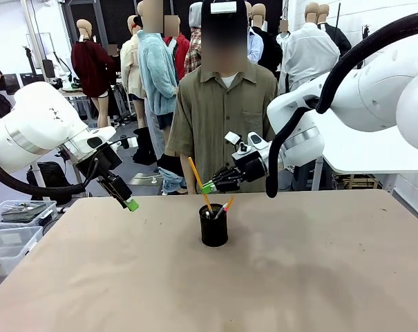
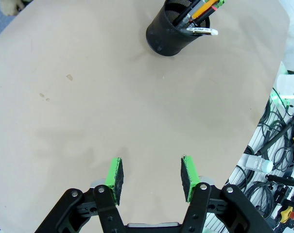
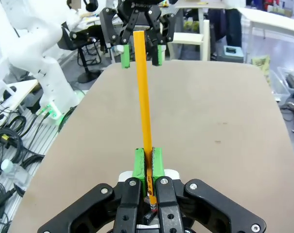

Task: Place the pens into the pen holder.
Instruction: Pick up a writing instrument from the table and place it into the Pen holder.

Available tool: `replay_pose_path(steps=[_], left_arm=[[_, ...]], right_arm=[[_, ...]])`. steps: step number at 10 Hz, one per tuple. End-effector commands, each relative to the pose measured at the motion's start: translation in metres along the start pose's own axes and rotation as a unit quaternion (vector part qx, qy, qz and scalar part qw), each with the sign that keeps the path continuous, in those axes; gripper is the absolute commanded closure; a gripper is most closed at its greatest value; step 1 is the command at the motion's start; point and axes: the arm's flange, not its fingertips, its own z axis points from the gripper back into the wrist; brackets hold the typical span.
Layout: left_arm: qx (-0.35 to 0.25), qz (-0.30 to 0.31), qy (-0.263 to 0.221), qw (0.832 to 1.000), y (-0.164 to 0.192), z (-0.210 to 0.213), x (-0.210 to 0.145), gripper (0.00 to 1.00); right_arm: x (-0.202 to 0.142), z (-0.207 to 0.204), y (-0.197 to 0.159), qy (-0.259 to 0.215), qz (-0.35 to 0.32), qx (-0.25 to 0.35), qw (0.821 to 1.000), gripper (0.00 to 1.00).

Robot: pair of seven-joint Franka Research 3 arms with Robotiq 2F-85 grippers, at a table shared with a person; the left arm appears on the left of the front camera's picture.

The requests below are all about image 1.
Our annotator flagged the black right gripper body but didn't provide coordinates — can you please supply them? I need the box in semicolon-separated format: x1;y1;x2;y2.
240;157;269;183

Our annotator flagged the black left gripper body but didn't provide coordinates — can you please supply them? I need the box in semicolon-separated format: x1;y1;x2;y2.
75;144;124;180

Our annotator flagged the yellow pencil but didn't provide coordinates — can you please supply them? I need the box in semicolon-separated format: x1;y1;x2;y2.
187;156;213;214

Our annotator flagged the black mesh pen holder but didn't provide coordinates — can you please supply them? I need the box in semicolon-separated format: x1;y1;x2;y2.
198;203;229;248

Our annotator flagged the blue cloth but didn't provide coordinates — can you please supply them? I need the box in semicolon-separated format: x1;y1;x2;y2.
159;167;189;195

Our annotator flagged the black backpack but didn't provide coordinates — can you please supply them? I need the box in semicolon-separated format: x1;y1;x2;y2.
26;161;74;205

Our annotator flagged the person in olive shirt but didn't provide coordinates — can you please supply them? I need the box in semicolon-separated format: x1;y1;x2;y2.
165;0;278;195

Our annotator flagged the clear plastic bin with tray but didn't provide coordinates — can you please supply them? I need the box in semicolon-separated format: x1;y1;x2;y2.
0;199;59;225

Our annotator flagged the background work table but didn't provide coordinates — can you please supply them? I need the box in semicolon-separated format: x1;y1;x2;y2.
59;86;88;98

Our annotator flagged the mannequin in dark red sweater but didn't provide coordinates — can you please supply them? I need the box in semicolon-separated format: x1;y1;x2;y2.
71;19;117;129

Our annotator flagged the dark tray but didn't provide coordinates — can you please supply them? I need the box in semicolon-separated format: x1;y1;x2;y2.
1;202;47;223

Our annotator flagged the mannequin in cream jacket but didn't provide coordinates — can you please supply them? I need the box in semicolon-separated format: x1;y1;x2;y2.
120;15;148;129

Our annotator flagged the wooden pallet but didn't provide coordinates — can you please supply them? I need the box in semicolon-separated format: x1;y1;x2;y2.
332;172;386;190

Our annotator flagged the mannequin in light-blue fleece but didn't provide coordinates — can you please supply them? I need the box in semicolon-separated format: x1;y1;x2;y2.
136;0;180;165

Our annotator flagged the white table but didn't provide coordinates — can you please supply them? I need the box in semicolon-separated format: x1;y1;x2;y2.
312;103;418;192

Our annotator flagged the mannequin in black jacket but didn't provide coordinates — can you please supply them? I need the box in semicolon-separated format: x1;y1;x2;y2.
249;3;284;80

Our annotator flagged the mannequin in blue shirt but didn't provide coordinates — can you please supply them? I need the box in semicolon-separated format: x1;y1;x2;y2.
246;1;265;65

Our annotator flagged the mannequin in plaid shirt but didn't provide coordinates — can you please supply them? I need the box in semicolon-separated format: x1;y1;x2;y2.
184;1;203;75

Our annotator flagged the mannequin in white shirt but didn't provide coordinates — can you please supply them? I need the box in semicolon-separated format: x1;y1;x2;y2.
279;1;341;95

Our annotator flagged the mannequin in red jacket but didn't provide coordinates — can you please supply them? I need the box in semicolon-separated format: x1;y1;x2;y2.
163;15;191;80

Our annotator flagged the mannequin in black coat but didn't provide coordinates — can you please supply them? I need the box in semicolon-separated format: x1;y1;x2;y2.
317;3;353;58

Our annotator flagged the black tripod stand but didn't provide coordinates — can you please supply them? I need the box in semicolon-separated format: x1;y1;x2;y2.
357;24;372;70

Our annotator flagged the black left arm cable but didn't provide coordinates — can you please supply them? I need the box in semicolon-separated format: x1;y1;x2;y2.
0;154;101;196

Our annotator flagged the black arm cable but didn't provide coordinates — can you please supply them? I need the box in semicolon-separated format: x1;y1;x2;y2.
0;154;101;196
265;10;418;199

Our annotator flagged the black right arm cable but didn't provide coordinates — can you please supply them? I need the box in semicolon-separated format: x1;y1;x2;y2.
265;10;418;199

